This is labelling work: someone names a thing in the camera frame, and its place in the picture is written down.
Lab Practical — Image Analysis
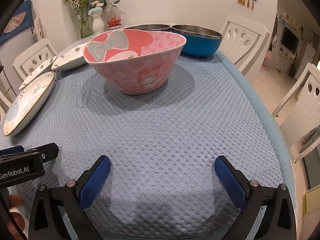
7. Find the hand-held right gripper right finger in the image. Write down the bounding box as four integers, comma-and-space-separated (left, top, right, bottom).
214, 155, 299, 240

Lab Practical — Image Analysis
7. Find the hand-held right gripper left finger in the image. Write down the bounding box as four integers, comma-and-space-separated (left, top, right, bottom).
27, 155, 111, 240

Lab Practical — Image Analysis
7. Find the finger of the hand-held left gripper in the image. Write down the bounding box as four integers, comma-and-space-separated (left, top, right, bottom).
30, 142, 59, 161
0, 145, 25, 156

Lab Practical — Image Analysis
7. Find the gold rimmed plate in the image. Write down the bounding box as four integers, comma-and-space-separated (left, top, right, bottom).
2, 71, 55, 137

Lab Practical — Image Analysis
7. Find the white floral plate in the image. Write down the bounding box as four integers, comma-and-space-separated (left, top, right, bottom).
51, 42, 88, 71
19, 55, 58, 90

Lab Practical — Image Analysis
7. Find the pink cartoon bowl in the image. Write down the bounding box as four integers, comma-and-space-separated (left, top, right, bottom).
83, 29, 187, 95

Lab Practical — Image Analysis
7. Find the blue steel bowl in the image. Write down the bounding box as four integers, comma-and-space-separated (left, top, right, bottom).
171, 24, 222, 57

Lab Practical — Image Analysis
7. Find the magenta steel bowl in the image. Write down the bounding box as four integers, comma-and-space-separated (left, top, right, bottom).
124, 24, 172, 32

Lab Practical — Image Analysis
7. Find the person's left hand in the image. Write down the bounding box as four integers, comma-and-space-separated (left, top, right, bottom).
7, 189, 28, 238

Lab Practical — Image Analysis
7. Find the blue textured table mat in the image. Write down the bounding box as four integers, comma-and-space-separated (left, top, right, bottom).
0, 47, 298, 240

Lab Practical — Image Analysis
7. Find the yellow green box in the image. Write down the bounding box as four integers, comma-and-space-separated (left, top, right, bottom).
302, 187, 320, 214

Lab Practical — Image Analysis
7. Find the glass vase with green stems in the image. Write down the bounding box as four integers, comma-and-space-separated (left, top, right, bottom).
61, 0, 97, 39

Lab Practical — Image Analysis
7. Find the white vase with blue flowers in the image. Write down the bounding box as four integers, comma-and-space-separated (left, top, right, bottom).
87, 0, 120, 35

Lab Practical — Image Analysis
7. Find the blue fridge cover cloth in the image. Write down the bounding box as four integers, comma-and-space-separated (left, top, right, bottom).
0, 0, 34, 45

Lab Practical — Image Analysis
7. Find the red lidded teacup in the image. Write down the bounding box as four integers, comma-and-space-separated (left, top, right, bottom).
107, 17, 123, 28

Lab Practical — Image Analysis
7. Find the black television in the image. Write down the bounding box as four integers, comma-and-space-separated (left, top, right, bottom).
281, 27, 300, 54

